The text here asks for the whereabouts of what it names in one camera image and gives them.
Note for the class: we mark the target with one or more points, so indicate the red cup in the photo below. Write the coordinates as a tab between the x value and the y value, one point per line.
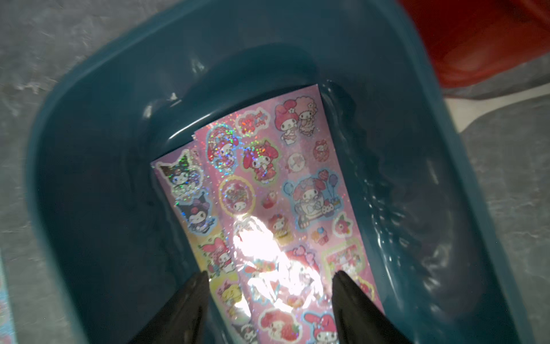
470	41

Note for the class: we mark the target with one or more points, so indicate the purple holographic Kuromi sheet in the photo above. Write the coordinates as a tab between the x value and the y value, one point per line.
187	188

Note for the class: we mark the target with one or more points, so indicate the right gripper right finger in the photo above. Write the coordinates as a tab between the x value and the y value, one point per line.
357	318

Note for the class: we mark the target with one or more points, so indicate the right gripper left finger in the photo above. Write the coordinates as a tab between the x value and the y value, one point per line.
182	318

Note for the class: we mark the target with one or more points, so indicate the dark teal storage box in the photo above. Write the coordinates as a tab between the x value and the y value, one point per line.
440	269

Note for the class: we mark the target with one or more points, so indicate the pink My Melody sticker sheet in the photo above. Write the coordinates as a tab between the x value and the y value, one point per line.
286	213

